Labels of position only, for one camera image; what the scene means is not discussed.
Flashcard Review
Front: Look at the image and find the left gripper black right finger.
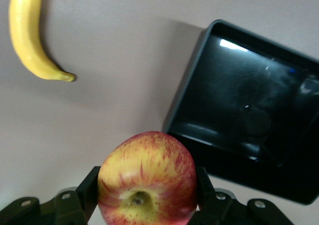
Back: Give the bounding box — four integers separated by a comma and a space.
189, 167, 294, 225

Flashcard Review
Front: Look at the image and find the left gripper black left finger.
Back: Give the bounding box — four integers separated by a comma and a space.
0, 165, 102, 225

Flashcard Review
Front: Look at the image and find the yellow banana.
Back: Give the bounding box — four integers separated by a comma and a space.
8, 0, 76, 83

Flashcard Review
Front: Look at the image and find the black plastic box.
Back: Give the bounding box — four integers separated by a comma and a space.
163, 19, 319, 206

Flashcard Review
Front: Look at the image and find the red yellow apple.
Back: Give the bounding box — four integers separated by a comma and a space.
97, 131, 200, 225

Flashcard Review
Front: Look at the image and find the table cover mat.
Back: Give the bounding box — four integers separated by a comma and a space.
0, 0, 319, 225

